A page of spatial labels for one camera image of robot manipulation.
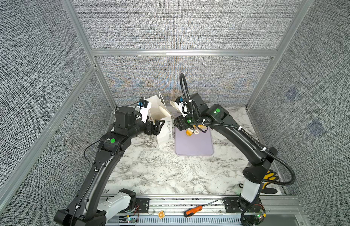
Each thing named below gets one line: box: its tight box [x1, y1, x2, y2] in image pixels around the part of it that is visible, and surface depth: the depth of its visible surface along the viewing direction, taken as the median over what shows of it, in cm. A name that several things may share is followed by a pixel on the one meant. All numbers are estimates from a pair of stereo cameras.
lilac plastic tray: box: [175, 127, 214, 156], surface depth 97 cm
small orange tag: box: [158, 210, 166, 220], surface depth 72 cm
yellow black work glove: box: [260, 169, 279, 194], surface depth 80 cm
